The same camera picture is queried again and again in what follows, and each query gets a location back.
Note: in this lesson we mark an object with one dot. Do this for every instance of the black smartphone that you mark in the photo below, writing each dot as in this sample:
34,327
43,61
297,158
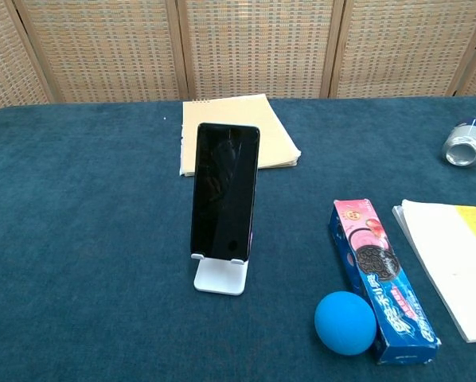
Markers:
223,195

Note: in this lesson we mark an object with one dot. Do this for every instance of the white phone stand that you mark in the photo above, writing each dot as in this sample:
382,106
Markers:
219,278

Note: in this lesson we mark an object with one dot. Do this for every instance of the blue Oreo cookie box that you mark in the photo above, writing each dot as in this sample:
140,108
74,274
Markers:
381,278

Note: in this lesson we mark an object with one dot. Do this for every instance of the dark teal tablecloth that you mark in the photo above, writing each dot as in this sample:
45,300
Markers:
102,310

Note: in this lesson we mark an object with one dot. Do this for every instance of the tan spiral notepad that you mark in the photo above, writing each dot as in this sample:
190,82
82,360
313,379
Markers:
275,135

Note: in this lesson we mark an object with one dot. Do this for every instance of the blue ball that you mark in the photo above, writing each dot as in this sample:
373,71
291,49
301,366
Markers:
344,322

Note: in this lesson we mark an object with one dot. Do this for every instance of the white and yellow book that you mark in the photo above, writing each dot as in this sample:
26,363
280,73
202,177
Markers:
453,262

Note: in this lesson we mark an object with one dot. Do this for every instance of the silver and blue can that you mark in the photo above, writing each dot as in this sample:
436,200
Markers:
465,143

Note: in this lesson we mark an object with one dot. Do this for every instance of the woven folding screen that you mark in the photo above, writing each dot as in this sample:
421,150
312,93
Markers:
238,47

